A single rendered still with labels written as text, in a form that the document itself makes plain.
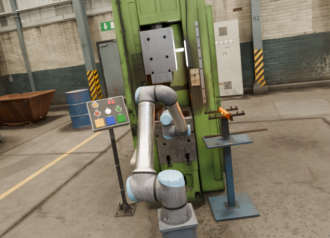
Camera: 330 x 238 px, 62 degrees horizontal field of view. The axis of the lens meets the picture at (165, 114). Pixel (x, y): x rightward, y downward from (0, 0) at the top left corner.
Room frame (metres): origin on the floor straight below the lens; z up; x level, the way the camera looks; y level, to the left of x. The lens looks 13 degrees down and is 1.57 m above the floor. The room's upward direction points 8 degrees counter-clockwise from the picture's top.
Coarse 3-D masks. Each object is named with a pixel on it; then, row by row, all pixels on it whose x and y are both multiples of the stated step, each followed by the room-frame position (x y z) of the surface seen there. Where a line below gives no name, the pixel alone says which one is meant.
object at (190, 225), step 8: (160, 208) 1.58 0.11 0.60; (192, 208) 1.53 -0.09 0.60; (160, 216) 1.49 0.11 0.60; (192, 216) 1.44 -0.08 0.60; (160, 224) 1.41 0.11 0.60; (184, 224) 1.38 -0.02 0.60; (192, 224) 1.37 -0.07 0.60; (160, 232) 1.36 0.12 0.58; (168, 232) 1.37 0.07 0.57; (176, 232) 1.37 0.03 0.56; (184, 232) 1.38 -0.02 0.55; (192, 232) 1.39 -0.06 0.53
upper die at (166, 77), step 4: (168, 72) 2.63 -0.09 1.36; (172, 72) 2.80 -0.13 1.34; (152, 76) 2.64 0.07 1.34; (156, 76) 2.64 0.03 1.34; (160, 76) 2.63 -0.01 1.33; (164, 76) 2.63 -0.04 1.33; (168, 76) 2.63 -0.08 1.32; (172, 76) 2.69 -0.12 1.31; (152, 80) 2.64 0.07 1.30; (156, 80) 2.64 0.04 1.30; (160, 80) 2.63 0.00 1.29; (164, 80) 2.63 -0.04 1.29; (168, 80) 2.63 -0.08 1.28; (172, 80) 2.62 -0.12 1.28
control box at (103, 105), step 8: (120, 96) 2.64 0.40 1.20; (88, 104) 2.52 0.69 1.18; (104, 104) 2.56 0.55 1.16; (112, 104) 2.57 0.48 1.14; (120, 104) 2.59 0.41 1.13; (88, 112) 2.53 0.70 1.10; (104, 112) 2.51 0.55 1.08; (112, 112) 2.53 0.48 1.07; (120, 112) 2.55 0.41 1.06; (104, 120) 2.47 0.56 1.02; (128, 120) 2.52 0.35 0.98; (96, 128) 2.41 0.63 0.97; (104, 128) 2.44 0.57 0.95; (112, 128) 2.52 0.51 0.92
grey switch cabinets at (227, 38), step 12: (216, 24) 7.63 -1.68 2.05; (228, 24) 7.55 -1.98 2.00; (216, 36) 7.64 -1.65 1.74; (228, 36) 7.55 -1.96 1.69; (216, 48) 7.65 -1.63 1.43; (228, 48) 7.56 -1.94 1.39; (228, 60) 7.57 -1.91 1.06; (240, 60) 7.48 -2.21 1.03; (228, 72) 7.57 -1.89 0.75; (240, 72) 7.49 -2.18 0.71; (228, 84) 7.57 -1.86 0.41; (240, 84) 7.50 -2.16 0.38; (228, 96) 7.63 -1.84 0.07; (240, 96) 7.54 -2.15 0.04
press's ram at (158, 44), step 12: (144, 36) 2.64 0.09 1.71; (156, 36) 2.63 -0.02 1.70; (168, 36) 2.62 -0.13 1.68; (144, 48) 2.64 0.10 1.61; (156, 48) 2.63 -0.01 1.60; (168, 48) 2.62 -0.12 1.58; (144, 60) 2.65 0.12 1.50; (156, 60) 2.64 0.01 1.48; (168, 60) 2.62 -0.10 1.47; (156, 72) 2.64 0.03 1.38
